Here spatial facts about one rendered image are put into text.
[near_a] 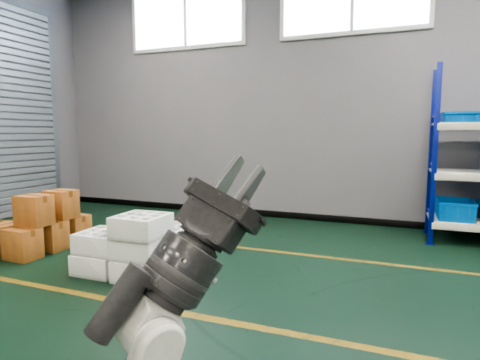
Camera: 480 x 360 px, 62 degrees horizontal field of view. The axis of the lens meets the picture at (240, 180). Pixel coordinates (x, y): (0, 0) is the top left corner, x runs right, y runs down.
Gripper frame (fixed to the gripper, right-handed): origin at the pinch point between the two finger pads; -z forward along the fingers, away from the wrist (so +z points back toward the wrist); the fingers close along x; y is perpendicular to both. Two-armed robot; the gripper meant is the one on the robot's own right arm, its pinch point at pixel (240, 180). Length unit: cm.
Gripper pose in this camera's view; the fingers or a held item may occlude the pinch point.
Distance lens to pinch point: 55.7
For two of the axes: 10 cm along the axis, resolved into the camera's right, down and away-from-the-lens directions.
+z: -5.4, 8.2, -2.1
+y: 2.8, 4.0, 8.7
